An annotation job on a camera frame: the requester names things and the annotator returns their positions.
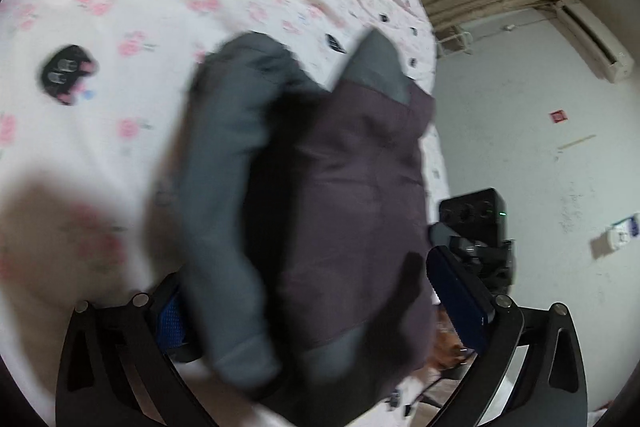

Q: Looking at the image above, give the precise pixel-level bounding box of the purple grey hooded jacket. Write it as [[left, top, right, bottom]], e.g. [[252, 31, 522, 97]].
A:
[[176, 30, 434, 426]]

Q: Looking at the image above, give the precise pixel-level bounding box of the person's right hand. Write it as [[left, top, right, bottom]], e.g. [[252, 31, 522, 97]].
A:
[[427, 305, 475, 372]]

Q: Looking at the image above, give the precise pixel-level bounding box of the white air conditioner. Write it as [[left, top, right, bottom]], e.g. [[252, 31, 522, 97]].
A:
[[554, 0, 634, 83]]

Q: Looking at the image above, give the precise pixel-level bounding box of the pink cat print bedsheet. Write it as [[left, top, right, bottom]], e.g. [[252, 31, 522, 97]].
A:
[[1, 0, 435, 425]]

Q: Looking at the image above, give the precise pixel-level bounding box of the black camera box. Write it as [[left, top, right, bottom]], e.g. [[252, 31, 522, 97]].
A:
[[438, 187, 506, 247]]

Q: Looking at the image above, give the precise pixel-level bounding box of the white wire shelf rack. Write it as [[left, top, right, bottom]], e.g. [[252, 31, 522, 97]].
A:
[[435, 26, 473, 58]]

